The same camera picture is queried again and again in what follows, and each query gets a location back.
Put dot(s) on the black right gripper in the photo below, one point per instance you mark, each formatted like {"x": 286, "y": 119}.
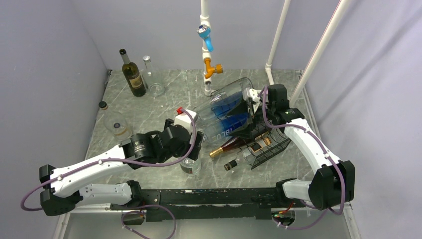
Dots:
{"x": 244, "y": 131}

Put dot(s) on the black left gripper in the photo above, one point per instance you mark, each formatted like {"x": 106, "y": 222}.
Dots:
{"x": 193, "y": 154}

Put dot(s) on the clear bottle dark label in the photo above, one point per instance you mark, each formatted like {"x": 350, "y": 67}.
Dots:
{"x": 153, "y": 78}

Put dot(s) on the dark green wine bottle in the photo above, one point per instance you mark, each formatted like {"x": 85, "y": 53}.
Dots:
{"x": 132, "y": 75}

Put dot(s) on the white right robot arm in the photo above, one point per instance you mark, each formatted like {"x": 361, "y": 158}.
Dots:
{"x": 333, "y": 181}

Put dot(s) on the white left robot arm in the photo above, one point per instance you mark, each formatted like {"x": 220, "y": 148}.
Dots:
{"x": 73, "y": 186}

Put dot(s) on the brown gold-capped wine bottle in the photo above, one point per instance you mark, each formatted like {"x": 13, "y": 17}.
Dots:
{"x": 232, "y": 143}

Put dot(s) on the clear blue bottle upper left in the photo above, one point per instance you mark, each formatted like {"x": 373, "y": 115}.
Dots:
{"x": 222, "y": 100}

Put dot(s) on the clear blue bottle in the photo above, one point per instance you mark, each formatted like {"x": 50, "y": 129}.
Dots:
{"x": 222, "y": 100}
{"x": 219, "y": 128}

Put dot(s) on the clear flat black-capped bottle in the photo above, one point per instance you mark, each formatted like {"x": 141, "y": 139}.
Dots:
{"x": 245, "y": 156}

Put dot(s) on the clear blue bottle lower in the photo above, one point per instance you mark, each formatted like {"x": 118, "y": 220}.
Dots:
{"x": 219, "y": 128}

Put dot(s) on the round clear flask bottle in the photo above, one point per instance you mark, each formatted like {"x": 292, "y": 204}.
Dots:
{"x": 115, "y": 122}

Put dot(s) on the orange pipe valve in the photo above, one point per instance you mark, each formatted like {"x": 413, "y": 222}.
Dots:
{"x": 210, "y": 70}

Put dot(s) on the white diagonal pole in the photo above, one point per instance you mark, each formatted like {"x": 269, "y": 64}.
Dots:
{"x": 331, "y": 27}

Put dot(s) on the black wire wine rack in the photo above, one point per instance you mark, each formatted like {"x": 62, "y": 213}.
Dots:
{"x": 270, "y": 142}

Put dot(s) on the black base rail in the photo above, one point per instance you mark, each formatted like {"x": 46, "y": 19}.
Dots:
{"x": 257, "y": 203}

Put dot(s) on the white PVC pipe frame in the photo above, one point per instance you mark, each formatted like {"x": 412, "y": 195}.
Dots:
{"x": 205, "y": 19}

